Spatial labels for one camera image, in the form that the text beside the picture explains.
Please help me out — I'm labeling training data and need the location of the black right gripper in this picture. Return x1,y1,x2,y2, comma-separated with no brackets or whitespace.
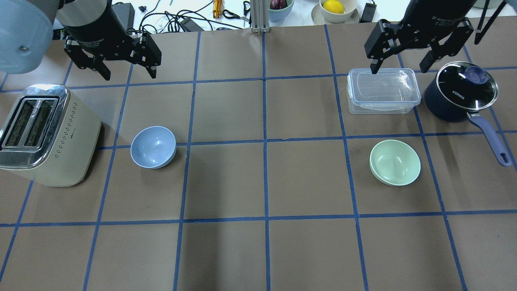
364,0,475,74

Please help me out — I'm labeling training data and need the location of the black power adapter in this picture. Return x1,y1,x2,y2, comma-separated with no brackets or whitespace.
111,2,135,30

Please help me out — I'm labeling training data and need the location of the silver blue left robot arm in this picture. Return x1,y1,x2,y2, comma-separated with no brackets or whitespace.
0,0,162,80

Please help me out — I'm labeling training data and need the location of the cream silver toaster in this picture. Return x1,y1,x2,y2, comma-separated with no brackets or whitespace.
0,84,102,187

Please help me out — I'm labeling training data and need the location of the bowl with lemon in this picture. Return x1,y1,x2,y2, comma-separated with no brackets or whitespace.
311,0,359,25

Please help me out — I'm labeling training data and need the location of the aluminium frame post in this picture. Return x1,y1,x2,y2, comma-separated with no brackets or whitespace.
249,0,270,33

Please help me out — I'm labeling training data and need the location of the blue bowl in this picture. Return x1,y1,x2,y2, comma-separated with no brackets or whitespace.
130,126,177,169

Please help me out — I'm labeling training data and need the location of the dark blue pot with lid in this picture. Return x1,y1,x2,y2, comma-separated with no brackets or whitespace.
424,61,512,167

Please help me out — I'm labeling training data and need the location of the bowl with purple fruit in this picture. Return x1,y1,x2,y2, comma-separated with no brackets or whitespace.
268,0,294,22

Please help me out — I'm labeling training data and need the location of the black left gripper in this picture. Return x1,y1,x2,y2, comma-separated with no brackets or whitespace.
57,0,162,81

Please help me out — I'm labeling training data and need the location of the green bowl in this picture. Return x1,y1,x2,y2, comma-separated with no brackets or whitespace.
369,139,422,186

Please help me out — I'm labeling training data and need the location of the clear plastic container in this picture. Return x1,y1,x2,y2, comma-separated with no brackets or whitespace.
347,68,422,114

